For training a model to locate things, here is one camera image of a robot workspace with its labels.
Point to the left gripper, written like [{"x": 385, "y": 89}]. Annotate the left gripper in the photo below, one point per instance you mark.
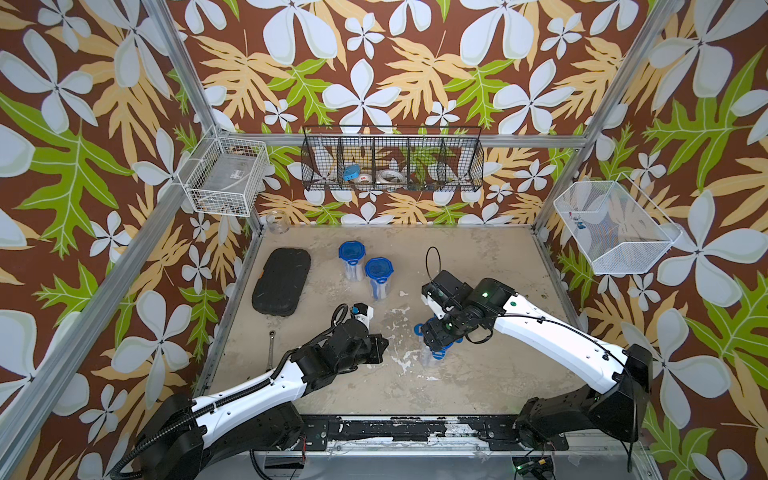
[{"x": 376, "y": 350}]

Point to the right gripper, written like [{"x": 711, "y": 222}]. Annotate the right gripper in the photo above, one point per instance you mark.
[{"x": 435, "y": 333}]

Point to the blue lid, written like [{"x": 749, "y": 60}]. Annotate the blue lid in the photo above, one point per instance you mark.
[
  {"x": 352, "y": 252},
  {"x": 417, "y": 330},
  {"x": 379, "y": 269}
]

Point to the clear plastic cup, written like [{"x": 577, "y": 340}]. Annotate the clear plastic cup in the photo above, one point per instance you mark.
[
  {"x": 429, "y": 358},
  {"x": 354, "y": 271},
  {"x": 380, "y": 290}
]

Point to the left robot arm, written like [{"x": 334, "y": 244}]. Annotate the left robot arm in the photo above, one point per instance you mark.
[{"x": 186, "y": 435}]

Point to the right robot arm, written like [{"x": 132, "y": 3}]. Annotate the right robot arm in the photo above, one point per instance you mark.
[{"x": 617, "y": 380}]

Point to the black rubber mat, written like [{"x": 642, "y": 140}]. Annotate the black rubber mat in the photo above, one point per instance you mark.
[{"x": 278, "y": 289}]

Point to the glass jar corner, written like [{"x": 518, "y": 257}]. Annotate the glass jar corner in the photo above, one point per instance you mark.
[{"x": 277, "y": 222}]

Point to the white mesh basket right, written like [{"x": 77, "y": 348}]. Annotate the white mesh basket right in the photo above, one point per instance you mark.
[{"x": 616, "y": 225}]

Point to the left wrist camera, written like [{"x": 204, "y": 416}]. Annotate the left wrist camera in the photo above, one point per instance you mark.
[{"x": 362, "y": 313}]

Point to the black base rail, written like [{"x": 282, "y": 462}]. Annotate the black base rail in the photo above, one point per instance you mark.
[{"x": 315, "y": 433}]

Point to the black wire basket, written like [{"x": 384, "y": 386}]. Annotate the black wire basket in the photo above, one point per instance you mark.
[{"x": 415, "y": 158}]

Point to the white wire basket left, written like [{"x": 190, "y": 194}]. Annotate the white wire basket left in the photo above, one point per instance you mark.
[{"x": 223, "y": 175}]

